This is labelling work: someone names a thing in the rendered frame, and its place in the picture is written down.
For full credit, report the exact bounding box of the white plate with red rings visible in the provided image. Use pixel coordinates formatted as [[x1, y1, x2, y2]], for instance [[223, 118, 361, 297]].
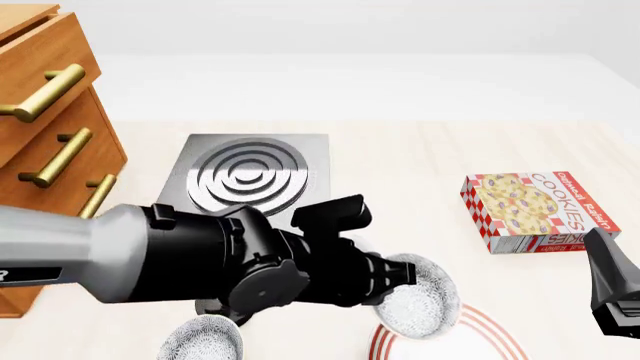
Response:
[[368, 303, 531, 360]]

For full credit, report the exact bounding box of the brass drawer handle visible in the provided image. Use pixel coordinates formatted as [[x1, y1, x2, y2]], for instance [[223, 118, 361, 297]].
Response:
[[18, 126, 94, 189], [0, 63, 87, 124], [78, 173, 118, 221]]

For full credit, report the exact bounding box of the black patterned bowl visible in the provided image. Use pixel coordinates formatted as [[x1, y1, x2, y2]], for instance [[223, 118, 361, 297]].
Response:
[[156, 314, 247, 360], [373, 252, 462, 342]]

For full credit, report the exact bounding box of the flat black stove plate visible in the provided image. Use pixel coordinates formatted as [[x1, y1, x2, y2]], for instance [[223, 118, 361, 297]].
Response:
[[156, 133, 332, 238]]

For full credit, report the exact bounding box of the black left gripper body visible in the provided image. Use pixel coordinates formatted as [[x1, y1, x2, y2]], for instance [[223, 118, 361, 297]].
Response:
[[349, 251, 418, 309]]

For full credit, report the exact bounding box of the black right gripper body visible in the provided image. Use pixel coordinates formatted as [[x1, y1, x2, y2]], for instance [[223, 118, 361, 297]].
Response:
[[589, 287, 640, 339]]

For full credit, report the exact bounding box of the wooden drawer, open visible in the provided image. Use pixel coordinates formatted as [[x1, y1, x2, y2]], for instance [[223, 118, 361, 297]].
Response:
[[0, 3, 102, 168]]

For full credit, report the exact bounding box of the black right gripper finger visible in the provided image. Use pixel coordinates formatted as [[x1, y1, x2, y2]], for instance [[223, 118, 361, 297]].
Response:
[[584, 225, 640, 302]]

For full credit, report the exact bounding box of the wooden cabinet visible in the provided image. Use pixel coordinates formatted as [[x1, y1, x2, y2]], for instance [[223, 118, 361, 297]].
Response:
[[0, 3, 129, 319]]

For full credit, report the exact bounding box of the printed cookies box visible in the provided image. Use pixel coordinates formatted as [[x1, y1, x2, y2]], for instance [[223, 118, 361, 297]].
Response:
[[459, 171, 623, 256]]

